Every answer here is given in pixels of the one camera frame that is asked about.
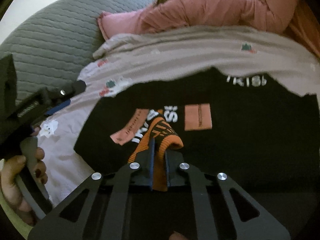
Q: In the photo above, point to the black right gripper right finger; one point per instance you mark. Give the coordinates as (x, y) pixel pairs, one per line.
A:
(215, 207)

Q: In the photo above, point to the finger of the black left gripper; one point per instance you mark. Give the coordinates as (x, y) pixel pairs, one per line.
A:
(73, 89)
(58, 108)

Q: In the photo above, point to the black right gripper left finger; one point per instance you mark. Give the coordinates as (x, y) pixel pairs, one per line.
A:
(100, 207)

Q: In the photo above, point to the black sweater orange cuffs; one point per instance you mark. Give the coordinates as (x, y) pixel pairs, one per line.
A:
(254, 129)

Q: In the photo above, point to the right hand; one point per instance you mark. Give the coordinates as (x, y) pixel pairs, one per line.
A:
(177, 236)

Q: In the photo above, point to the grey quilted headboard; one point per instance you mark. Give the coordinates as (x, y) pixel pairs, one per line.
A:
(52, 46)

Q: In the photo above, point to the beige strawberry print bedsheet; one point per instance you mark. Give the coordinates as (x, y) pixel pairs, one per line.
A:
(126, 59)

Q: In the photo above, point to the pink pillow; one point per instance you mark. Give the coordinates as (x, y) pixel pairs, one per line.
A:
(111, 24)

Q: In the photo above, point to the pink quilted comforter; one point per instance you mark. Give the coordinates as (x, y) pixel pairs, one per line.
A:
(290, 18)

